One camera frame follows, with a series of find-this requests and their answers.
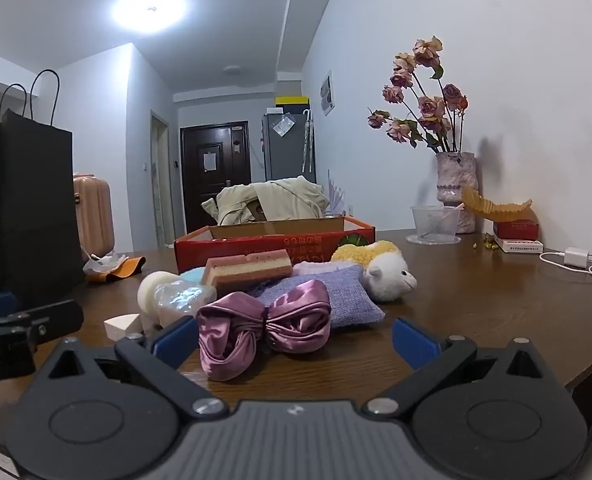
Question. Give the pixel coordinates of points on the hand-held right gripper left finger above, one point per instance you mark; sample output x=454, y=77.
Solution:
x=176, y=341

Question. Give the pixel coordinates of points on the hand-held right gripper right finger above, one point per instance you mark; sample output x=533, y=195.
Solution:
x=416, y=345

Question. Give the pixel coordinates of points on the white wedge sponge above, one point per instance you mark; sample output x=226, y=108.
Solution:
x=121, y=327

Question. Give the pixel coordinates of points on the white and yellow sheep plush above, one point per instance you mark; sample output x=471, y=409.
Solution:
x=391, y=270

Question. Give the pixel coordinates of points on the pink satin scrunchie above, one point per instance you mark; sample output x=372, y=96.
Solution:
x=296, y=320

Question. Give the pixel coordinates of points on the red cardboard box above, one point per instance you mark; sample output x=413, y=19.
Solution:
x=256, y=246

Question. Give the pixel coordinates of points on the iridescent plastic bag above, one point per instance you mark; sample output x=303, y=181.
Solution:
x=181, y=300

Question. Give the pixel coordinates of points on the white round sponge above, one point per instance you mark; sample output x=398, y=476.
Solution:
x=153, y=292

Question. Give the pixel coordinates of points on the light blue plush toy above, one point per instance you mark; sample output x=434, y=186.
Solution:
x=193, y=276

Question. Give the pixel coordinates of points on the orange cloth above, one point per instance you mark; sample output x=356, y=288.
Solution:
x=130, y=267

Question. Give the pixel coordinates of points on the white plastic bag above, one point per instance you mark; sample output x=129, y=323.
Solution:
x=107, y=261

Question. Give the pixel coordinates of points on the pink layered sponge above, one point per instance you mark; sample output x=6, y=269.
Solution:
x=246, y=270

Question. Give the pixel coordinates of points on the clear plastic lid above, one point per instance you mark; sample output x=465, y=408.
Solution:
x=416, y=240

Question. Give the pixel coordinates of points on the black paper bag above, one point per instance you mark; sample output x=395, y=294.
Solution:
x=26, y=200

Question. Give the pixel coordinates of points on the pink suitcase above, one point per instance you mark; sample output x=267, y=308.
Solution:
x=96, y=215

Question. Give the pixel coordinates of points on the clear plastic bowl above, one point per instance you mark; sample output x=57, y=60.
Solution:
x=433, y=222

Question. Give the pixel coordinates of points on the scattered yellow petals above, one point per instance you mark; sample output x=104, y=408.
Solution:
x=487, y=242

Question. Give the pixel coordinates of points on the pink spoon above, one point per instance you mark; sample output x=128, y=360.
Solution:
x=453, y=208

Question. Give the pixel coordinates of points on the brown cardboard box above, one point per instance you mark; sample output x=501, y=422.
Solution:
x=253, y=211

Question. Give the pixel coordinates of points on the white interior door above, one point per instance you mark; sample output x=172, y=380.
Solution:
x=160, y=185

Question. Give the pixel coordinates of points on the yellow pleated paper piece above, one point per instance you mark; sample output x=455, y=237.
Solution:
x=501, y=210

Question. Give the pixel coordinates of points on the purple paper decoration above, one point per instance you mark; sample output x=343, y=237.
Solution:
x=334, y=192

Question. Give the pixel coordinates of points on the pink white vase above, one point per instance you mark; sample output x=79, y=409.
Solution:
x=456, y=175

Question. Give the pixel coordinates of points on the dark brown door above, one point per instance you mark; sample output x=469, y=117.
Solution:
x=226, y=170

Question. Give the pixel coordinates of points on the beige coat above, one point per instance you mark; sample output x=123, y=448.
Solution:
x=286, y=200

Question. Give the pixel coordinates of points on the grey fridge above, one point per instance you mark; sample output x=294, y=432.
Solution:
x=281, y=155

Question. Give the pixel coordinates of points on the white folded umbrella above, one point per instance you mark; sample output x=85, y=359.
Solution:
x=306, y=140

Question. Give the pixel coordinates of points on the dried pink roses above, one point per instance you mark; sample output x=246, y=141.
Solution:
x=428, y=107

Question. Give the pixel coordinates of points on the yellow box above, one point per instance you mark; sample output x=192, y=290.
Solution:
x=292, y=100

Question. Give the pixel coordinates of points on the ceiling light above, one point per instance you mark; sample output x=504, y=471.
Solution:
x=148, y=10

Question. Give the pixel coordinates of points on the wall poster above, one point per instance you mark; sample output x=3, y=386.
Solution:
x=328, y=92

